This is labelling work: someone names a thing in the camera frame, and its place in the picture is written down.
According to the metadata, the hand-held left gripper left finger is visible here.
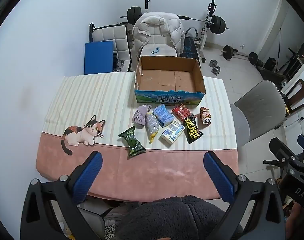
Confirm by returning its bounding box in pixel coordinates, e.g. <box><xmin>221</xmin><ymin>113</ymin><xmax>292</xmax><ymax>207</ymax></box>
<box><xmin>20</xmin><ymin>151</ymin><xmax>104</xmax><ymax>240</ymax></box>

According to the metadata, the brown wooden chair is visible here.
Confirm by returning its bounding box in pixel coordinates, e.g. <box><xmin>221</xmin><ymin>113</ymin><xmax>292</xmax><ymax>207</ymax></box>
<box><xmin>279</xmin><ymin>79</ymin><xmax>304</xmax><ymax>115</ymax></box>

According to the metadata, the white puffer jacket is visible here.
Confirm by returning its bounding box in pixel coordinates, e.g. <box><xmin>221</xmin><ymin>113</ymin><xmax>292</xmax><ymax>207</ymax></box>
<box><xmin>132</xmin><ymin>12</ymin><xmax>185</xmax><ymax>63</ymax></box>

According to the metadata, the cat print striped tablecloth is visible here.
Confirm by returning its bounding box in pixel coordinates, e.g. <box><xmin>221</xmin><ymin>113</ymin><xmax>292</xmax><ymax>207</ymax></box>
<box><xmin>36</xmin><ymin>71</ymin><xmax>238</xmax><ymax>203</ymax></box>

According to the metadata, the dark fleece garment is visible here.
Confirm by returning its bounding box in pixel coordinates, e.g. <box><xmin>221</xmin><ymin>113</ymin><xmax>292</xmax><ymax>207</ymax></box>
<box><xmin>114</xmin><ymin>196</ymin><xmax>243</xmax><ymax>240</ymax></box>

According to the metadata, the black floor barbell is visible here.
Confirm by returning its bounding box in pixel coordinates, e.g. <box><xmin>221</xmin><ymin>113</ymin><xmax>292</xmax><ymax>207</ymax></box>
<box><xmin>220</xmin><ymin>45</ymin><xmax>258</xmax><ymax>65</ymax></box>

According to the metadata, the blue plastic packet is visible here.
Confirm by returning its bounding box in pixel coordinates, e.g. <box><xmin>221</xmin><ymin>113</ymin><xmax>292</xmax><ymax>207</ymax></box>
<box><xmin>152</xmin><ymin>104</ymin><xmax>175</xmax><ymax>128</ymax></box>

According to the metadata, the black yellow wipes packet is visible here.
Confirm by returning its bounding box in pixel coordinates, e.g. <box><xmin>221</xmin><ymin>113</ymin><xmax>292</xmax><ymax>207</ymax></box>
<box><xmin>182</xmin><ymin>114</ymin><xmax>204</xmax><ymax>144</ymax></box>

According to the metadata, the white quilted chair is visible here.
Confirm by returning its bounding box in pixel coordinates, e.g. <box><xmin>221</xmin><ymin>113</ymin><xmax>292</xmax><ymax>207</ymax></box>
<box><xmin>93</xmin><ymin>24</ymin><xmax>132</xmax><ymax>72</ymax></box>

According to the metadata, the white blue tissue pack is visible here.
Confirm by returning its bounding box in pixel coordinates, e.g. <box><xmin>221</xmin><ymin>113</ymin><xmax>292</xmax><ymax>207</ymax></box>
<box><xmin>160</xmin><ymin>120</ymin><xmax>185</xmax><ymax>145</ymax></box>

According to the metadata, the black floor cable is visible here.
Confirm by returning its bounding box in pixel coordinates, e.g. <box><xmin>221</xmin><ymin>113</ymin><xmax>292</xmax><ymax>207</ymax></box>
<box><xmin>274</xmin><ymin>116</ymin><xmax>304</xmax><ymax>130</ymax></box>

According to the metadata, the white padded chair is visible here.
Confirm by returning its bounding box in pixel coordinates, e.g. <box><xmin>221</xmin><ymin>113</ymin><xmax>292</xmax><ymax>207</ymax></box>
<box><xmin>138</xmin><ymin>32</ymin><xmax>178</xmax><ymax>58</ymax></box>

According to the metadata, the brown snack packet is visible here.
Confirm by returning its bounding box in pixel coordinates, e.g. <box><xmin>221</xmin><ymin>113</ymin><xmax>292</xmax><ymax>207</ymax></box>
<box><xmin>200</xmin><ymin>106</ymin><xmax>212</xmax><ymax>125</ymax></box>

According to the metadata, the green snack packet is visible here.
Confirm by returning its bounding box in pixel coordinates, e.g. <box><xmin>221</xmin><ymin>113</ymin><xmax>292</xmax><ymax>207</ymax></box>
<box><xmin>118</xmin><ymin>126</ymin><xmax>146</xmax><ymax>159</ymax></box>

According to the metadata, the blue flat board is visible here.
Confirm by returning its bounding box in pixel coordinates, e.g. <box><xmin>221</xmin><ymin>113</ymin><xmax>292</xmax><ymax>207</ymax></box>
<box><xmin>84</xmin><ymin>40</ymin><xmax>115</xmax><ymax>75</ymax></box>

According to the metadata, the grey shell chair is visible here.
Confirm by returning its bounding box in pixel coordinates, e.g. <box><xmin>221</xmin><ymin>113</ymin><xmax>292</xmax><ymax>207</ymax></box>
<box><xmin>230</xmin><ymin>80</ymin><xmax>287</xmax><ymax>153</ymax></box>

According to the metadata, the black exercise equipment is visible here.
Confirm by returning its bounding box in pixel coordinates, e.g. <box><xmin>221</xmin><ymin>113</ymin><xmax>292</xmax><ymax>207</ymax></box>
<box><xmin>257</xmin><ymin>47</ymin><xmax>304</xmax><ymax>81</ymax></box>

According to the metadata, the purple cloth bundle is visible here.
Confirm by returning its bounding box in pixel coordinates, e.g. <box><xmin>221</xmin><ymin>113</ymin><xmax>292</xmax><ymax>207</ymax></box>
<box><xmin>133</xmin><ymin>104</ymin><xmax>152</xmax><ymax>128</ymax></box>

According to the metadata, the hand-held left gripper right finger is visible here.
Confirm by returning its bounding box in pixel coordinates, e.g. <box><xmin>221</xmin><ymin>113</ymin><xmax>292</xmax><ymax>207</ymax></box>
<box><xmin>203</xmin><ymin>151</ymin><xmax>286</xmax><ymax>240</ymax></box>

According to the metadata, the black barbell on rack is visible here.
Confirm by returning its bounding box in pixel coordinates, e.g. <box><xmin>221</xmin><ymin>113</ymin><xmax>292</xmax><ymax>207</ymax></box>
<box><xmin>120</xmin><ymin>6</ymin><xmax>230</xmax><ymax>34</ymax></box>

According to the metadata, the silver yellow snack packet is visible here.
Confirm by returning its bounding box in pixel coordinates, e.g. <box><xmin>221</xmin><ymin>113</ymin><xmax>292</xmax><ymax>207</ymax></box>
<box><xmin>145</xmin><ymin>113</ymin><xmax>159</xmax><ymax>144</ymax></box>

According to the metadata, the open cardboard box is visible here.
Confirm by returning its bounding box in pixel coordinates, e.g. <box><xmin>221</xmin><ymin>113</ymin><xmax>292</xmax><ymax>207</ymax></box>
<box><xmin>134</xmin><ymin>56</ymin><xmax>206</xmax><ymax>105</ymax></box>

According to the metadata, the red snack packet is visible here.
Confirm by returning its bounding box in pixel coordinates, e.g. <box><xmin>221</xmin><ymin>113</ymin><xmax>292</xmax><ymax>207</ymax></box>
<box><xmin>172</xmin><ymin>105</ymin><xmax>192</xmax><ymax>122</ymax></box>

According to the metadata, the black weight bench pad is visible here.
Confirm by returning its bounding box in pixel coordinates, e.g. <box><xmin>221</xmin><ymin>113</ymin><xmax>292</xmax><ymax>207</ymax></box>
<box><xmin>179</xmin><ymin>36</ymin><xmax>200</xmax><ymax>61</ymax></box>

